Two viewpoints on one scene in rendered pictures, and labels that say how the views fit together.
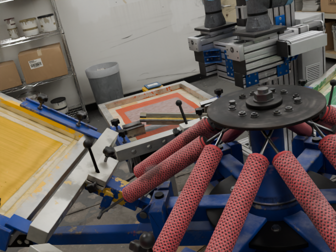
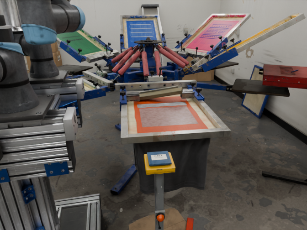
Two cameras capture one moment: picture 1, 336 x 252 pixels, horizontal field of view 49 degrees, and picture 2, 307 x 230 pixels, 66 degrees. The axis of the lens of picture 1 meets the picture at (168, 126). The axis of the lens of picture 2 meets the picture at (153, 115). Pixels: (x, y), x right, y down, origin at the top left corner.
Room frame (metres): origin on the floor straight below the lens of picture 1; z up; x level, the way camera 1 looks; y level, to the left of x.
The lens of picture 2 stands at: (3.39, 0.16, 1.57)
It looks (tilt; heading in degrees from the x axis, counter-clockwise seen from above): 23 degrees down; 189
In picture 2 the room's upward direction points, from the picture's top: 1 degrees counter-clockwise
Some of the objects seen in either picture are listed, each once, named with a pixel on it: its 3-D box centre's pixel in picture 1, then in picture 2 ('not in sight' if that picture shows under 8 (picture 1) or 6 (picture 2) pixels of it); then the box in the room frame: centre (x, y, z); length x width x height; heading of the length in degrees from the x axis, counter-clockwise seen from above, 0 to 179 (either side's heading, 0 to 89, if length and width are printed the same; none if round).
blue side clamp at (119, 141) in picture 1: (122, 141); (195, 96); (1.61, 0.22, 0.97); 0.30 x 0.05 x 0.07; 15
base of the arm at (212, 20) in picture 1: (214, 17); (13, 93); (2.65, -0.46, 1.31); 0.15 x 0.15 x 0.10
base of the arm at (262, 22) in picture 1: (258, 20); (43, 66); (2.19, -0.63, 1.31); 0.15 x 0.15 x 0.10
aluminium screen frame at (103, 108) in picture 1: (161, 111); (165, 109); (1.91, 0.02, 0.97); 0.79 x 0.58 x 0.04; 15
